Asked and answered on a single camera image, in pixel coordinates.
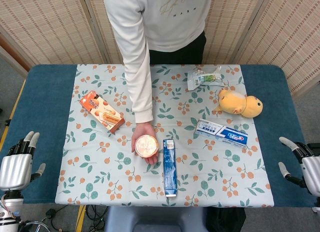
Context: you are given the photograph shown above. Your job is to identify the round orange-lidded container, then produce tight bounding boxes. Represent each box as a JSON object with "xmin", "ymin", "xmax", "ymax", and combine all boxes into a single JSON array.
[{"xmin": 134, "ymin": 134, "xmax": 160, "ymax": 159}]

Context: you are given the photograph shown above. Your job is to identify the crumpled white green snack wrapper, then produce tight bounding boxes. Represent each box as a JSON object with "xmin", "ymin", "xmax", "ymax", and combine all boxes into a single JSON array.
[{"xmin": 187, "ymin": 65, "xmax": 225, "ymax": 91}]

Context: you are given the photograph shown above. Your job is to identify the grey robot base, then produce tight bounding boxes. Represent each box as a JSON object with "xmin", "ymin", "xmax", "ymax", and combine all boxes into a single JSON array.
[{"xmin": 103, "ymin": 206, "xmax": 208, "ymax": 232}]

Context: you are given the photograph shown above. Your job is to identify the person in white sweatshirt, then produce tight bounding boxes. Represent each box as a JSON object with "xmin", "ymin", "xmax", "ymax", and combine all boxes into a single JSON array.
[{"xmin": 101, "ymin": 0, "xmax": 213, "ymax": 124}]

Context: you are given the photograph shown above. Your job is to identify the orange biscuit box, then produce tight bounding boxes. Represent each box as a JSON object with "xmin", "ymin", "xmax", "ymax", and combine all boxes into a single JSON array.
[{"xmin": 79, "ymin": 89, "xmax": 126, "ymax": 135}]

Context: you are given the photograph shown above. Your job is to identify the white blue toothpaste box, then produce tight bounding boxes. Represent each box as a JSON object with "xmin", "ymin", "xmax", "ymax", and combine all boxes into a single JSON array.
[{"xmin": 194, "ymin": 118, "xmax": 249, "ymax": 150}]

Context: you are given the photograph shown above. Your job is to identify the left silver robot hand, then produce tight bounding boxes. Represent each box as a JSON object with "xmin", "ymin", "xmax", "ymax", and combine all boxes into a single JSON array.
[{"xmin": 0, "ymin": 131, "xmax": 47, "ymax": 192}]

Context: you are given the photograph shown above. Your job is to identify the blue table cover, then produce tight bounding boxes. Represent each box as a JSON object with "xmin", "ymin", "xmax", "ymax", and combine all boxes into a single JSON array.
[{"xmin": 0, "ymin": 64, "xmax": 316, "ymax": 208}]

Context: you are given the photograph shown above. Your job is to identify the person's white-sleeved forearm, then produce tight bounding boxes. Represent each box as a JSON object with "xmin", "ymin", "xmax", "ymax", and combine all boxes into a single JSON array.
[{"xmin": 109, "ymin": 6, "xmax": 154, "ymax": 124}]

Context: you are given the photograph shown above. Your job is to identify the floral patterned tablecloth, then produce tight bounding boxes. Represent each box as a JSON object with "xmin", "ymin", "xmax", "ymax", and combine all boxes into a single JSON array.
[{"xmin": 54, "ymin": 64, "xmax": 275, "ymax": 208}]

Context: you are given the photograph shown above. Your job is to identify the yellow plush duck toy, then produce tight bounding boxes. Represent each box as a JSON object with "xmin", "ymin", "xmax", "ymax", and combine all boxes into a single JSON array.
[{"xmin": 212, "ymin": 88, "xmax": 264, "ymax": 119}]

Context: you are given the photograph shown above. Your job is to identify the blue toothbrush box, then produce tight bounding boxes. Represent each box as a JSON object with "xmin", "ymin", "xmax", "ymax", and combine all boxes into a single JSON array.
[{"xmin": 162, "ymin": 138, "xmax": 179, "ymax": 198}]

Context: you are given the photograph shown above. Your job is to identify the woven folding screen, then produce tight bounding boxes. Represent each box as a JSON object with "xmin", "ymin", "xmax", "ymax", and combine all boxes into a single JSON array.
[{"xmin": 0, "ymin": 0, "xmax": 320, "ymax": 95}]

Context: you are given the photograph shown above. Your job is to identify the person's bare hand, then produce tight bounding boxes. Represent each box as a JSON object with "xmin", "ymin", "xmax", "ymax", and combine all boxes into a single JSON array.
[{"xmin": 131, "ymin": 122, "xmax": 161, "ymax": 165}]

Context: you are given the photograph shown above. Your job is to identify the black floor cables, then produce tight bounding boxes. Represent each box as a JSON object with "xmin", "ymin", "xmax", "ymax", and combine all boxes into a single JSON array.
[{"xmin": 23, "ymin": 204, "xmax": 110, "ymax": 232}]

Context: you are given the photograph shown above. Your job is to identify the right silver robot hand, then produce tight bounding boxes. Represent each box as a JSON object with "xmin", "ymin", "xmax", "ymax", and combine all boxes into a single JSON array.
[{"xmin": 278, "ymin": 136, "xmax": 320, "ymax": 196}]

